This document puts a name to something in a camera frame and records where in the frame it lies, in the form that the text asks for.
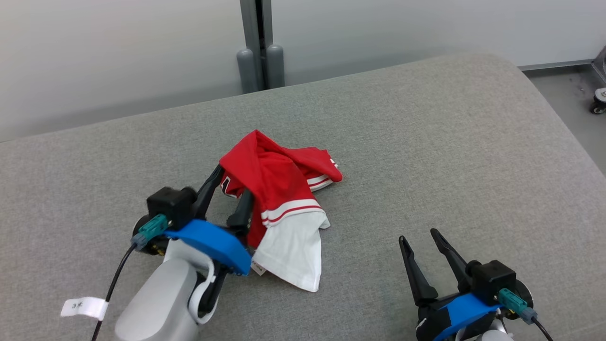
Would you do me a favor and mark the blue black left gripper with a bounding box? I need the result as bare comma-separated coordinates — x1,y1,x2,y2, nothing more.
165,164,254,277

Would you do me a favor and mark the black cable with teal plug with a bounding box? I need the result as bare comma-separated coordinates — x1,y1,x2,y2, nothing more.
90,214,171,341
497,287,553,341

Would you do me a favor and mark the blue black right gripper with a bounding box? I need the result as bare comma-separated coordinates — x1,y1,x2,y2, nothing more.
399,228,503,341

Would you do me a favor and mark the grey metal partition post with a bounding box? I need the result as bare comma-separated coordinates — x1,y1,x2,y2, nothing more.
236,0,286,94

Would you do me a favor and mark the red and white garment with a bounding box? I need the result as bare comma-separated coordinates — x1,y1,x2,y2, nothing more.
219,129,343,293

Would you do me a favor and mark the white paper label tag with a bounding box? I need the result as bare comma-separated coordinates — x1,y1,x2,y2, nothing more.
61,297,109,319

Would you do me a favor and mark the grey floor rail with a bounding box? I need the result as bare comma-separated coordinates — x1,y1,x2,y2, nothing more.
518,59,595,72

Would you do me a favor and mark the black white caster wheel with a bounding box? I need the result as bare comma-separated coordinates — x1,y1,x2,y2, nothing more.
589,87,606,115

